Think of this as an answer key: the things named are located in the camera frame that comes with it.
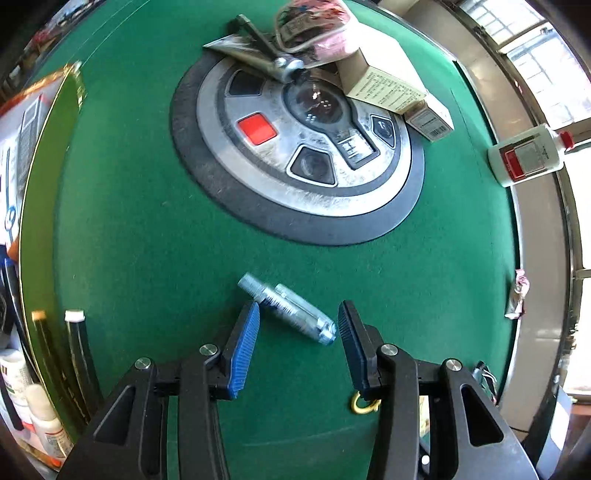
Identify barred window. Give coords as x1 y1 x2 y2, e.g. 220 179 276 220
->
457 0 591 134

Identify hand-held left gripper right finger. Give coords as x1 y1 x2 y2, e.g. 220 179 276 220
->
338 300 539 480

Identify small white barcode box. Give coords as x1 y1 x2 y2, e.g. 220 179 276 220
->
405 100 455 142

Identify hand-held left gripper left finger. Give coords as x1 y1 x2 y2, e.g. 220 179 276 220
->
56 301 262 480

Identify silver metal anchor bolt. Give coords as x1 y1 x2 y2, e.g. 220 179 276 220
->
237 272 338 346

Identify black gel pen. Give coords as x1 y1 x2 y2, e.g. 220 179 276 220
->
236 14 289 70

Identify white pill bottle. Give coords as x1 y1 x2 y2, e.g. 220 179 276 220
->
0 348 35 418
24 384 75 462

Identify silver hand cream tube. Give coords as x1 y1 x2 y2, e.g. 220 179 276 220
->
203 34 306 84

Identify pink cartoon pencil case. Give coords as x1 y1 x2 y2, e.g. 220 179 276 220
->
274 0 362 64

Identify gold-rimmed white cardboard box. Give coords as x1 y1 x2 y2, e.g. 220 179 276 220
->
0 61 105 469

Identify beige medicine box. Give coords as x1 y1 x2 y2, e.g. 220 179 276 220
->
335 34 428 114

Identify white bottle red label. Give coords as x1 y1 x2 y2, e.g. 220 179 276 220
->
488 124 576 188

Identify red white snack packet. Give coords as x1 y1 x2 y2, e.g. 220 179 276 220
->
505 268 532 320

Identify round table centre console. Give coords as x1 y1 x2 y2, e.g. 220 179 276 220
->
169 56 426 247

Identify black pen with gold end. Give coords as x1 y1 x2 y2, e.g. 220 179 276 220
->
31 310 84 416

